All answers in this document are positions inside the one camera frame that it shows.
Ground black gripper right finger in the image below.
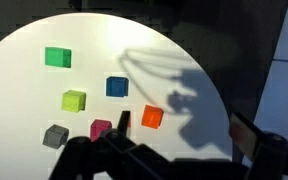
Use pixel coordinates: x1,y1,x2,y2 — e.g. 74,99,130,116
228,112,288,180

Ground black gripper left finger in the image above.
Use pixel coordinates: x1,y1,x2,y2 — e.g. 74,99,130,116
48,110,185,180

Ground orange block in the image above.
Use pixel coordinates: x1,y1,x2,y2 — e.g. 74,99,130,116
140,104,165,130

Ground magenta block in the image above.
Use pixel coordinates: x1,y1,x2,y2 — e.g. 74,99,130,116
89,118,113,143

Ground grey block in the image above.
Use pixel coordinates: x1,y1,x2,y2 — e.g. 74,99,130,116
42,123,70,149

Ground blue block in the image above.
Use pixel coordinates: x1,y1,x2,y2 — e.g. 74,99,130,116
105,75,130,98

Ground yellow block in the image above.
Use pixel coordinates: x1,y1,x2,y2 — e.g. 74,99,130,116
60,89,87,114

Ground green block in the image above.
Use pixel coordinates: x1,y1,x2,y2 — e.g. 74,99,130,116
44,46,73,69

